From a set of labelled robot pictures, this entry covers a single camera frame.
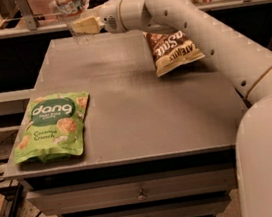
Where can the brown sea salt chip bag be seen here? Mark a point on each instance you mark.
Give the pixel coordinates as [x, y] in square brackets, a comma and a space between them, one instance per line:
[170, 51]

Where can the green dang rice chip bag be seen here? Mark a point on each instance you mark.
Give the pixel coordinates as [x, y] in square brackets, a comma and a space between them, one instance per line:
[54, 128]

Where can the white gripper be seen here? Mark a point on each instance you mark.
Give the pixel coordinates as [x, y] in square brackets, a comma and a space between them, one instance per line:
[110, 17]

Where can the clear plastic water bottle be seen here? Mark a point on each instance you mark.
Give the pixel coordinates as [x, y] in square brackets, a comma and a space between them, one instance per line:
[80, 36]

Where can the top drawer metal knob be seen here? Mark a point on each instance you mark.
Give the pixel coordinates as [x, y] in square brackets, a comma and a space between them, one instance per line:
[141, 195]

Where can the grey drawer cabinet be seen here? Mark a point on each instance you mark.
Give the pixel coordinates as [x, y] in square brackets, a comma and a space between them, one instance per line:
[173, 136]

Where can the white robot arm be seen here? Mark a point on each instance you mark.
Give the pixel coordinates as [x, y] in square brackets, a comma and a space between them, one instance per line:
[246, 64]

